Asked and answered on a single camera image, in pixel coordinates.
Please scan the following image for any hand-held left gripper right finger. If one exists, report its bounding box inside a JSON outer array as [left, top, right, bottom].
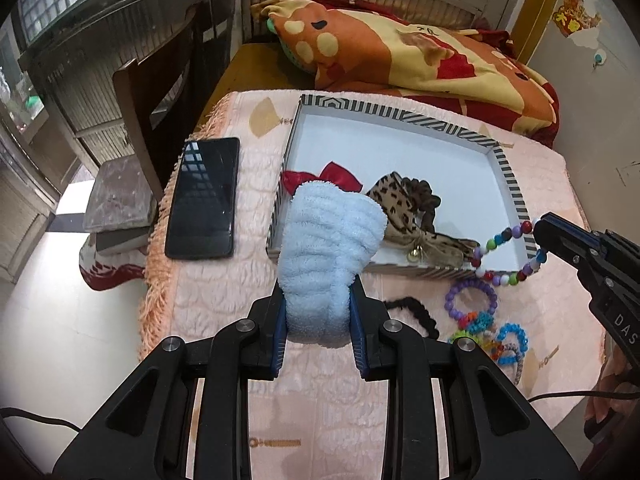
[[348, 276, 583, 480]]

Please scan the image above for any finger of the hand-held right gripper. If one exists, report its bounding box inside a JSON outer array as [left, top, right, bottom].
[[532, 212, 603, 273]]

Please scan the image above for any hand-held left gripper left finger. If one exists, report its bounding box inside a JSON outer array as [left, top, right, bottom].
[[52, 280, 289, 480]]

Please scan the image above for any light blue fluffy towel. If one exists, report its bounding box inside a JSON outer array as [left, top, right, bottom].
[[277, 181, 388, 351]]

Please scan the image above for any braided grey pink hair tie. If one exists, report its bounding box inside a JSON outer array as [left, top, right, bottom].
[[500, 345, 527, 386]]

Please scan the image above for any striped cardboard box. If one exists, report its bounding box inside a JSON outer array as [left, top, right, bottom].
[[265, 92, 543, 283]]

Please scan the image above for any person's right hand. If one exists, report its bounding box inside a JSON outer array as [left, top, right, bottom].
[[584, 352, 640, 441]]

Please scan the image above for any pink fringed table cloth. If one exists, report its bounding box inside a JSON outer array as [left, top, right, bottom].
[[137, 90, 608, 480]]

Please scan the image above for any leopard print bow scrunchie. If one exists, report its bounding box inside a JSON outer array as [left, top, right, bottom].
[[362, 171, 481, 267]]

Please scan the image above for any black smartphone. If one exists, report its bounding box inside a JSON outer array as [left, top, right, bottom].
[[164, 136, 241, 261]]

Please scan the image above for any red bow hair clip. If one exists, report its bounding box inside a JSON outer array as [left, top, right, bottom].
[[281, 161, 364, 196]]

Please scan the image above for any red patterned cloth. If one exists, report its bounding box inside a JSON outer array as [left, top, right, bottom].
[[79, 232, 151, 292]]

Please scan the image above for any grey stone block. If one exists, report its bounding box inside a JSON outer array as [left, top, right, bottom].
[[82, 154, 158, 253]]

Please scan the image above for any orange yellow red blanket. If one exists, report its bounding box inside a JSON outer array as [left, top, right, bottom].
[[250, 0, 561, 148]]

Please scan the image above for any dark wooden chair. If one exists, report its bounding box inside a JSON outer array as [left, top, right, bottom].
[[112, 2, 236, 201]]

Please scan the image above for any black hair tie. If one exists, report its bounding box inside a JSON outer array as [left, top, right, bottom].
[[382, 296, 441, 339]]

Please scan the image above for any purple bead bracelet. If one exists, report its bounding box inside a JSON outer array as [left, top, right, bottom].
[[445, 279, 499, 321]]

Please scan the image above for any blue bead bracelet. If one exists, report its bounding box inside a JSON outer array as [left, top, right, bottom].
[[495, 322, 530, 366]]

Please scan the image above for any multicolour pixel bead bracelet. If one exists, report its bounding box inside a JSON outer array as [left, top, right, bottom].
[[447, 310, 502, 361]]

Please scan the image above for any black cable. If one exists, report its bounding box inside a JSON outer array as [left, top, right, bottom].
[[0, 407, 83, 433], [527, 389, 640, 404]]

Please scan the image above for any red yellow wall sticker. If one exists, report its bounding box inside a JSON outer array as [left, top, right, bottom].
[[552, 0, 603, 38]]

